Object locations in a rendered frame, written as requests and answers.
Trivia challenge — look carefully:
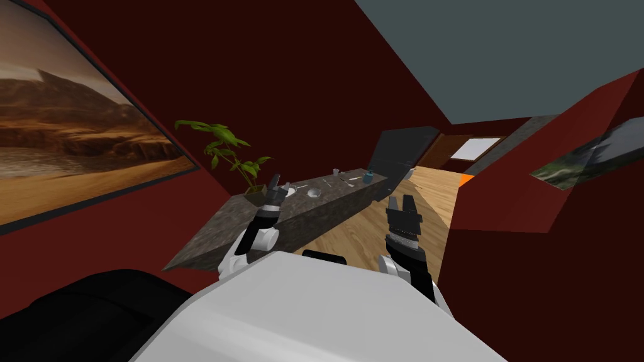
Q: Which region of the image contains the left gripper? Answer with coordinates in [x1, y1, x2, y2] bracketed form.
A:
[264, 173, 286, 208]

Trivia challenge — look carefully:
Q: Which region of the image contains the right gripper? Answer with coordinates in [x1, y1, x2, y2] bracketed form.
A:
[385, 194, 424, 241]

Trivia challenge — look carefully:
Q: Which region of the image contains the green potted plant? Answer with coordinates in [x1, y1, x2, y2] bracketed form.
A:
[174, 119, 275, 207]

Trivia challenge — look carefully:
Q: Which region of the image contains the dark grey refrigerator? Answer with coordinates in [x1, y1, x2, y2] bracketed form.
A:
[367, 125, 441, 202]

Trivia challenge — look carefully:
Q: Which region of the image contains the white window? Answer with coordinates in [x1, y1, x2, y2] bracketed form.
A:
[449, 138, 502, 162]

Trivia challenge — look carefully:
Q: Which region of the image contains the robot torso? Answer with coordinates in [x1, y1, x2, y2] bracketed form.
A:
[130, 249, 509, 362]

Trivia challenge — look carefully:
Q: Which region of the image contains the grey green landscape picture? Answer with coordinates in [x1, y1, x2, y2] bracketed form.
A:
[530, 116, 644, 192]

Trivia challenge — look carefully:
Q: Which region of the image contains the brown desert landscape painting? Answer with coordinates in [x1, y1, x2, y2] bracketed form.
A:
[0, 0, 201, 236]

